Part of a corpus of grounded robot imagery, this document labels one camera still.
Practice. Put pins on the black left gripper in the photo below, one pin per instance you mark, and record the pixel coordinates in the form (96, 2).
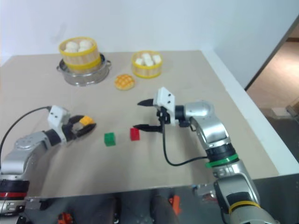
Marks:
(71, 131)

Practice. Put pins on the small bamboo steamer basket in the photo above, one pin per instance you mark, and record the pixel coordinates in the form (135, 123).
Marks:
(146, 71)

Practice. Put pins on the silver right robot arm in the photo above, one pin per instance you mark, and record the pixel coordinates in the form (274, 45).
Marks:
(211, 130)

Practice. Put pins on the yellow toy cube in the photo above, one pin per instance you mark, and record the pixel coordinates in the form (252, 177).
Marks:
(86, 120)

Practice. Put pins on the red toy cube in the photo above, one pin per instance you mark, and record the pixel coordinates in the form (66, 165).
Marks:
(134, 134)

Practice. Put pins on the orange plastic part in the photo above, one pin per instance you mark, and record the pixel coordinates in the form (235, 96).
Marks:
(176, 205)
(65, 218)

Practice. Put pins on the green toy cube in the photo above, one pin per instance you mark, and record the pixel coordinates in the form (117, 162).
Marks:
(109, 139)

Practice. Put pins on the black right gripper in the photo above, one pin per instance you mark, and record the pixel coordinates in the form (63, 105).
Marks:
(163, 116)

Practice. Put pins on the grey floor object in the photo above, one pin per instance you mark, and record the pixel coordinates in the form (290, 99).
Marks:
(282, 110)

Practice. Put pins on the large bamboo steamer basket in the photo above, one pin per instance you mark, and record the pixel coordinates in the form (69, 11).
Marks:
(80, 61)

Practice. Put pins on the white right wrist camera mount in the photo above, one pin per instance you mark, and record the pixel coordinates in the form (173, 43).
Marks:
(166, 99)

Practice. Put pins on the metal steamer pot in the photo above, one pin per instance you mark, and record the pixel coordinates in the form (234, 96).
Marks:
(88, 78)

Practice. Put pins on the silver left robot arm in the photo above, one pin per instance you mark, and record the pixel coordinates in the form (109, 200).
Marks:
(21, 151)

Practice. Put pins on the white steamed bun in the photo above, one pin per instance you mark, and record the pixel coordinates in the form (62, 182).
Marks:
(85, 44)
(157, 59)
(147, 59)
(82, 49)
(71, 46)
(139, 61)

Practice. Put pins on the golden pineapple bun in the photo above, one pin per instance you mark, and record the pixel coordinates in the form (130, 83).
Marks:
(125, 82)

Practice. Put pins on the metal table frame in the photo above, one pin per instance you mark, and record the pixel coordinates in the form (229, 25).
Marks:
(93, 205)

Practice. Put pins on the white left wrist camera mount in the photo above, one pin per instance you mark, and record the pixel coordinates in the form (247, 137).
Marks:
(57, 115)

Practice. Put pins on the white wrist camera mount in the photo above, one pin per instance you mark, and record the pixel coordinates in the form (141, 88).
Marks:
(57, 115)
(166, 99)

